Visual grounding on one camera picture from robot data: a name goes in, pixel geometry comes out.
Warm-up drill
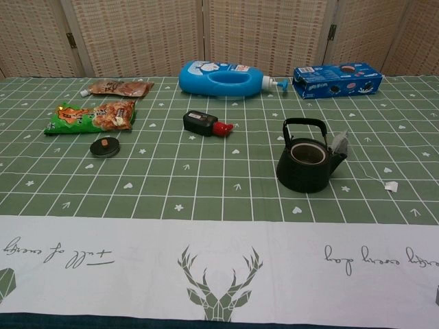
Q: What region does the blue detergent pump bottle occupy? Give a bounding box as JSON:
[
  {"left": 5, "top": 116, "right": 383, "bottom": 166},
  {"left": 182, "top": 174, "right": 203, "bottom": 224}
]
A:
[{"left": 178, "top": 60, "right": 290, "bottom": 101}]

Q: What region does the woven folding screen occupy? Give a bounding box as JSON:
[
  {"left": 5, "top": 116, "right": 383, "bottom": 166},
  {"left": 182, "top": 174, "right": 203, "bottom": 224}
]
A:
[{"left": 0, "top": 0, "right": 439, "bottom": 79}]

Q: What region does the black teapot lid brown knob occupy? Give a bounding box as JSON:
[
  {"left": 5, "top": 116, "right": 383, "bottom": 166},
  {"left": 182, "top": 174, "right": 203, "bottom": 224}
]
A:
[{"left": 89, "top": 138, "right": 121, "bottom": 159}]

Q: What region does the black bottle with red cap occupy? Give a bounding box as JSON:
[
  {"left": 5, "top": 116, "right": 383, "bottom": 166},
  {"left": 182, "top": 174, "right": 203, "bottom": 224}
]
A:
[{"left": 182, "top": 110, "right": 235, "bottom": 138}]

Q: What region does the green grid deer tablecloth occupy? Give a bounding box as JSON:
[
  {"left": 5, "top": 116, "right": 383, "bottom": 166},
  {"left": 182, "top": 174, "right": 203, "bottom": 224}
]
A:
[{"left": 0, "top": 75, "right": 439, "bottom": 326}]

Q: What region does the brown sauce spout pouch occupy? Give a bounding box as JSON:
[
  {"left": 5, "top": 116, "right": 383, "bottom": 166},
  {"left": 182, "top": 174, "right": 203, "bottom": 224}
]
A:
[{"left": 80, "top": 79, "right": 155, "bottom": 99}]

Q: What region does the black cast iron teapot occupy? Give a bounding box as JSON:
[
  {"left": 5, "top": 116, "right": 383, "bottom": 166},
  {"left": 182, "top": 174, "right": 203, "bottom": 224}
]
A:
[{"left": 276, "top": 117, "right": 348, "bottom": 194}]

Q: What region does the green orange snack bag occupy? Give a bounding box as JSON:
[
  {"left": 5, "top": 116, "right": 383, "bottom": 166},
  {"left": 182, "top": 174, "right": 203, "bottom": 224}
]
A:
[{"left": 43, "top": 99, "right": 137, "bottom": 135}]

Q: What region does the tea bag with string tag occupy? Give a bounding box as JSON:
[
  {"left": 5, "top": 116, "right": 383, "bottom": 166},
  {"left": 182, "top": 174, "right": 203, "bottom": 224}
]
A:
[{"left": 327, "top": 130, "right": 399, "bottom": 193}]

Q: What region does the blue cookie box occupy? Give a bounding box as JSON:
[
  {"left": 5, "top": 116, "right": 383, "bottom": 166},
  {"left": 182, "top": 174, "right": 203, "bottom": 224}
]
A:
[{"left": 292, "top": 62, "right": 383, "bottom": 99}]

